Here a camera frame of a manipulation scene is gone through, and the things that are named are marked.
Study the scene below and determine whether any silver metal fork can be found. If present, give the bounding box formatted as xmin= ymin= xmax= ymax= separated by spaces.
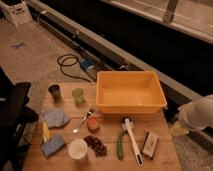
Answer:
xmin=73 ymin=108 xmax=95 ymax=133

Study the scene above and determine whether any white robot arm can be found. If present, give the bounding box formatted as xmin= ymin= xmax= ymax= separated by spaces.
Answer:
xmin=170 ymin=94 xmax=213 ymax=136

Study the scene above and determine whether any green plastic cup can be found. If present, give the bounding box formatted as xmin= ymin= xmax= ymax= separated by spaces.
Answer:
xmin=72 ymin=88 xmax=84 ymax=103

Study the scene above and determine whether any dark brown cup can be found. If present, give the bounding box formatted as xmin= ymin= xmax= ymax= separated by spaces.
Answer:
xmin=48 ymin=84 xmax=62 ymax=100

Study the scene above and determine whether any white paper cup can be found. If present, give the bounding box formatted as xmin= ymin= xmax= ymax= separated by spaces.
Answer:
xmin=68 ymin=138 xmax=88 ymax=160

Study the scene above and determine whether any yellow plastic bin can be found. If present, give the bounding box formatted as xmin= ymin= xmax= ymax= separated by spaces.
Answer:
xmin=96 ymin=71 xmax=167 ymax=114

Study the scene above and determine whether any blue power box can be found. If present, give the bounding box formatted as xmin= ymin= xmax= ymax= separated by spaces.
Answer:
xmin=80 ymin=59 xmax=94 ymax=71

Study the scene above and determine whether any orange round toy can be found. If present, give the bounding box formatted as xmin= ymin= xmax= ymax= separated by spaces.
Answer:
xmin=87 ymin=117 xmax=100 ymax=132

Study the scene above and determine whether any blue cloth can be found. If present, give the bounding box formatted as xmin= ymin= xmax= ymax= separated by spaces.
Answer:
xmin=42 ymin=108 xmax=71 ymax=128

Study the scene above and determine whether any purple grape bunch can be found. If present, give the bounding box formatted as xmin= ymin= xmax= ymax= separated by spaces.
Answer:
xmin=84 ymin=135 xmax=107 ymax=157

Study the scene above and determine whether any green pepper toy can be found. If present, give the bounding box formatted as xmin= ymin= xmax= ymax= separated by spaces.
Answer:
xmin=117 ymin=131 xmax=127 ymax=160

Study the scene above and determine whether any black and white box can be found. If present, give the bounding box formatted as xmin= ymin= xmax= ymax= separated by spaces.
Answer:
xmin=141 ymin=131 xmax=159 ymax=159

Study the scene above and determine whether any yellow banana toy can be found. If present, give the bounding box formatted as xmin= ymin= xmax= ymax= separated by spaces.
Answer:
xmin=42 ymin=121 xmax=51 ymax=143

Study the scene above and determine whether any blue sponge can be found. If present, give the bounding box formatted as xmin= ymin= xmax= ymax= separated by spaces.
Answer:
xmin=41 ymin=135 xmax=65 ymax=157

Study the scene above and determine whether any black chair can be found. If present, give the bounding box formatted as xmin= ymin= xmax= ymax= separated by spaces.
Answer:
xmin=0 ymin=67 xmax=38 ymax=171

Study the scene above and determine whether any white cardboard box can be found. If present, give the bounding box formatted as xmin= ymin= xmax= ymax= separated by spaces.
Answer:
xmin=0 ymin=0 xmax=32 ymax=26

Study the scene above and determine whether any white long-handled brush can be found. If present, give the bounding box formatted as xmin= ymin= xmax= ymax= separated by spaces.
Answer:
xmin=122 ymin=117 xmax=144 ymax=167

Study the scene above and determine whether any black cable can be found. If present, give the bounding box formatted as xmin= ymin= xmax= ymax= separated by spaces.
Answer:
xmin=56 ymin=53 xmax=93 ymax=83

